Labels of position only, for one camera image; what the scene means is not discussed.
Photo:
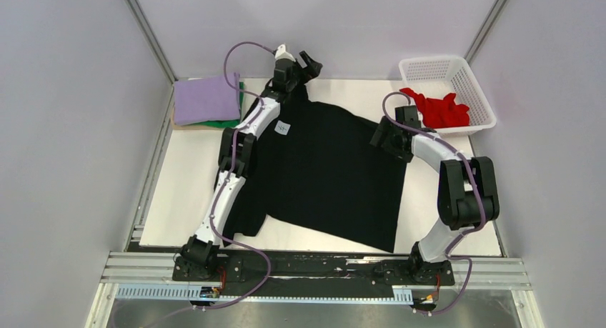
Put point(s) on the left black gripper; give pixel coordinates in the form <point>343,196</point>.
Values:
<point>312,70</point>

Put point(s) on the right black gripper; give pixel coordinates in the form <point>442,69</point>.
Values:
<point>388,128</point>

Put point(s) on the black t shirt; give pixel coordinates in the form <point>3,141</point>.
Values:
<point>316,168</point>

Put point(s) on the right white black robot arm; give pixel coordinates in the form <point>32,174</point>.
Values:
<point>467,196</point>

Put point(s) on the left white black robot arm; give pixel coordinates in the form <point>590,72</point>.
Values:
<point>237,161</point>

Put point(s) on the red t shirt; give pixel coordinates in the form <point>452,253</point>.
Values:
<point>440,113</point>

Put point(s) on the white plastic basket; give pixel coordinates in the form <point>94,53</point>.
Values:
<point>438,76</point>

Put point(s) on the folded green t shirt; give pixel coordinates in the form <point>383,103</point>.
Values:
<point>225,123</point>

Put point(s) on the folded purple t shirt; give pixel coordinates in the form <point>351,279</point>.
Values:
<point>208,99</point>

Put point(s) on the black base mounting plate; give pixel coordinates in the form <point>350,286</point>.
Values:
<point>313,275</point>

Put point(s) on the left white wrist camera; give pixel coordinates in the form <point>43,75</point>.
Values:
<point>281,52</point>

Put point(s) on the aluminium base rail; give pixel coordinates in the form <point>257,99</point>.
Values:
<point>148,275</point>

